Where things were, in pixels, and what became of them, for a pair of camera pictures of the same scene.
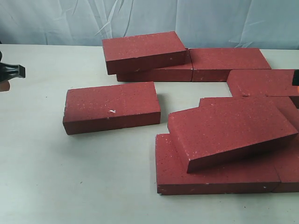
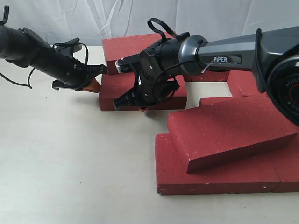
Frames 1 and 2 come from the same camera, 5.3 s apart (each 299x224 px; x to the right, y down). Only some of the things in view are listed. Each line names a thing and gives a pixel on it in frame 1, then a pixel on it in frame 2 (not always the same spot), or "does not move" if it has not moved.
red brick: (139, 52) does not move
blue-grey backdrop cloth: (273, 24) does not move
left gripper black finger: (8, 71) → (95, 69)
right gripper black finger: (295, 78) → (130, 99)
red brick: (104, 107) → (112, 85)
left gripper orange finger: (4, 86) → (94, 86)
